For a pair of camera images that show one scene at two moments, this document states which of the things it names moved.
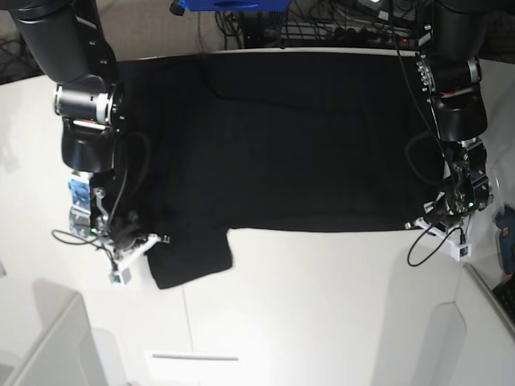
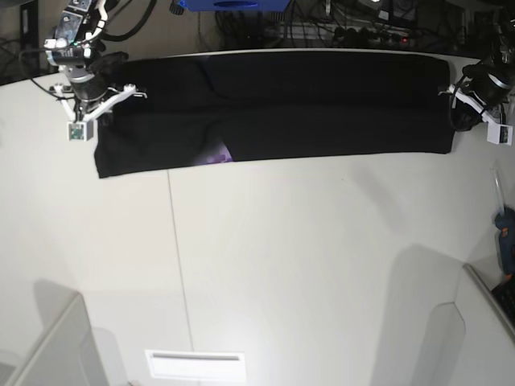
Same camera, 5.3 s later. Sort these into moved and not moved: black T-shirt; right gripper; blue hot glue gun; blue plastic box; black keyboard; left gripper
Moved: right gripper; black T-shirt; left gripper
Not moved: blue plastic box; black keyboard; blue hot glue gun
